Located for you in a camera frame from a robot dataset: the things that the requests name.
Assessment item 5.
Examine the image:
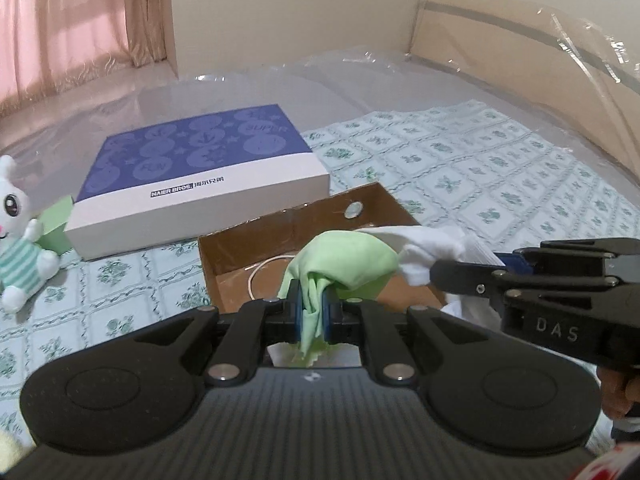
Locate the brown cardboard box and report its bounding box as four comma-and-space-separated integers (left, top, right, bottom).
197, 182, 447, 367

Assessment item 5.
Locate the purple and white flat box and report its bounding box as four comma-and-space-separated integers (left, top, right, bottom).
64, 104, 331, 262

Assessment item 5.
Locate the green cloth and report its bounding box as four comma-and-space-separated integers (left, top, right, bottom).
277, 230, 401, 367

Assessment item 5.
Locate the clear plastic sheet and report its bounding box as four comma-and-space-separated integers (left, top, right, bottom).
0, 0, 640, 187

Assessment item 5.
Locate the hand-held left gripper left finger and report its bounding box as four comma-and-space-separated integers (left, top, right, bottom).
132, 280, 304, 387

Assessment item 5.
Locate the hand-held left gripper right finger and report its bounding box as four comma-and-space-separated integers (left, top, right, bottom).
322, 282, 489, 387

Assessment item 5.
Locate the pink curtain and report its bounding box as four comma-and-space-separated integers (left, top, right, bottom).
0, 0, 179, 119

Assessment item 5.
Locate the white plush rabbit toy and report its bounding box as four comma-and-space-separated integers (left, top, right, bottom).
0, 155, 61, 315

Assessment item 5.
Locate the large white cloth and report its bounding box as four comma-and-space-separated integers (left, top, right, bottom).
357, 225, 507, 322

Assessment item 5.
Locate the small green box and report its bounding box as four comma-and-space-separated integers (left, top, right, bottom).
36, 195, 76, 257

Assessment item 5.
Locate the person's right hand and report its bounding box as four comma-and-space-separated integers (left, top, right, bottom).
599, 366, 640, 419

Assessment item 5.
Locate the white cord loop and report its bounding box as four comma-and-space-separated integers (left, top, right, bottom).
247, 256, 297, 304

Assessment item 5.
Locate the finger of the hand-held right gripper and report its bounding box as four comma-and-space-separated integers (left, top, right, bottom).
499, 238, 640, 278
430, 258, 618, 307

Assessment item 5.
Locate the person's red white clothing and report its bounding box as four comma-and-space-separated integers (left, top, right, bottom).
575, 416, 640, 480

